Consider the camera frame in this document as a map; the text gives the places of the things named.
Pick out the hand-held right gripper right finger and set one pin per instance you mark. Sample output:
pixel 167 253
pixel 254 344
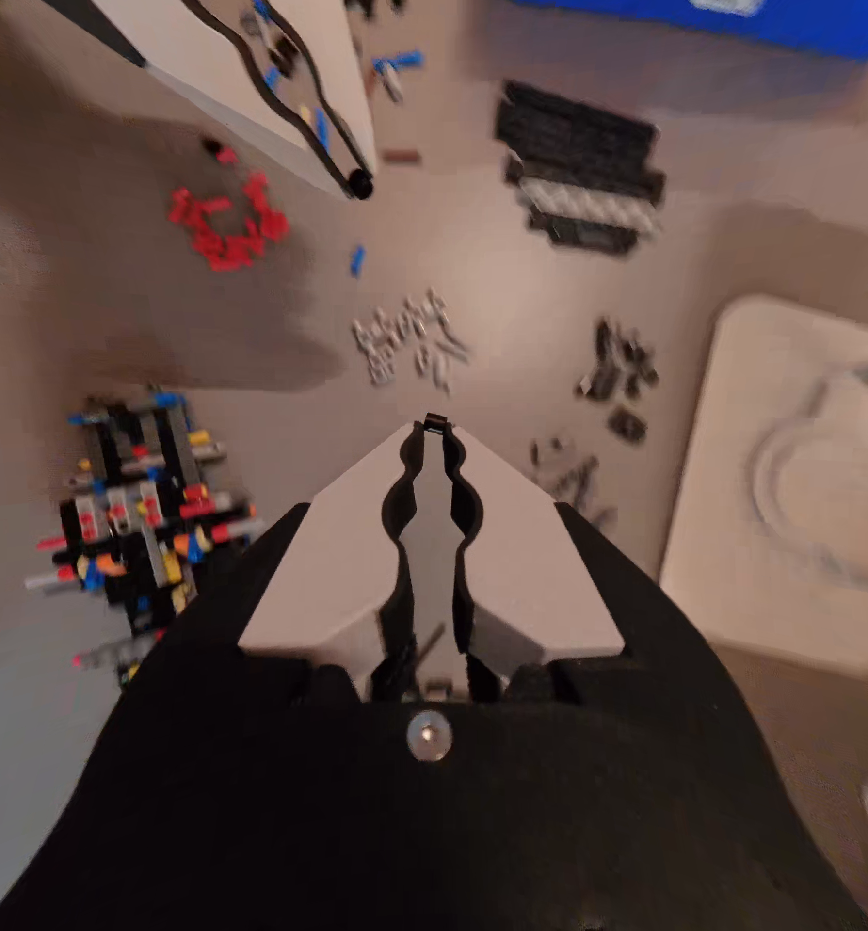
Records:
pixel 543 582

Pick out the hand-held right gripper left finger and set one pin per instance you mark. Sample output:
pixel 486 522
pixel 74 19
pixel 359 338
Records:
pixel 325 574

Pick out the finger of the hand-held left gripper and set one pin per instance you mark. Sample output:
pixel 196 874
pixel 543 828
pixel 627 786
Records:
pixel 208 73
pixel 336 58

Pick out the pile of mixed small lego pieces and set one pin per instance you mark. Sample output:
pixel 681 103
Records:
pixel 397 65

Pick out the black round lego piece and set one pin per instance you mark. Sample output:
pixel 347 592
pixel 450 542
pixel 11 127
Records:
pixel 360 185

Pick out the small black lego bush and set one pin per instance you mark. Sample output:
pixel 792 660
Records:
pixel 435 422

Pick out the pile of dark grey lego pieces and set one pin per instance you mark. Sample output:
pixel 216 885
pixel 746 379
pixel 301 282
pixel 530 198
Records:
pixel 572 480

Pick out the brown lego piece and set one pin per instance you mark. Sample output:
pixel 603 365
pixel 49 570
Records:
pixel 401 156

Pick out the pile of red lego pins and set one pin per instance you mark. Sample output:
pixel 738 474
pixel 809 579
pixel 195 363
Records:
pixel 223 233

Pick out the partly built lego model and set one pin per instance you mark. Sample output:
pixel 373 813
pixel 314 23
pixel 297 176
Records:
pixel 143 524

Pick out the blue lego connector peg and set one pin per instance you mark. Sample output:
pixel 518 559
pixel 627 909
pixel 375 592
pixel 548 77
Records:
pixel 358 260

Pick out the pile of black lego pieces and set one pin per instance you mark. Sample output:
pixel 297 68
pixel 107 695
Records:
pixel 616 364

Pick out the stack of black lego frames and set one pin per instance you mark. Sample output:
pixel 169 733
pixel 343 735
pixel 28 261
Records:
pixel 572 131

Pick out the pile of light grey lego pieces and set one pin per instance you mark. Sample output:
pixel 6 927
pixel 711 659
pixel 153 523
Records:
pixel 405 334

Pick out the white lamp base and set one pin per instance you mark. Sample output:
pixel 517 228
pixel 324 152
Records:
pixel 732 509

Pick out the blue plastic bin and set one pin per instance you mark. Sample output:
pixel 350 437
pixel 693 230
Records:
pixel 768 25

